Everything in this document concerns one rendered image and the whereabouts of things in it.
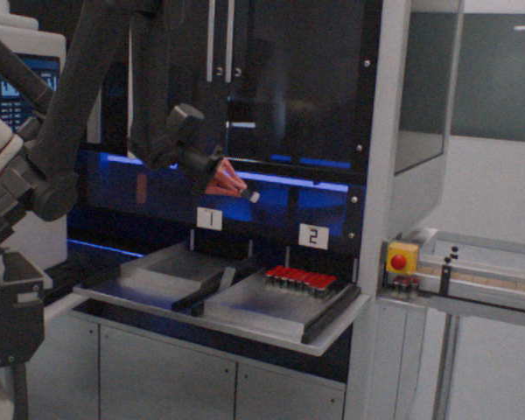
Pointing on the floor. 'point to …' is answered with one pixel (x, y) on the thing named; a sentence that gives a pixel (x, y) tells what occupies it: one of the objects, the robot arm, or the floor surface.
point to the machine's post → (377, 201)
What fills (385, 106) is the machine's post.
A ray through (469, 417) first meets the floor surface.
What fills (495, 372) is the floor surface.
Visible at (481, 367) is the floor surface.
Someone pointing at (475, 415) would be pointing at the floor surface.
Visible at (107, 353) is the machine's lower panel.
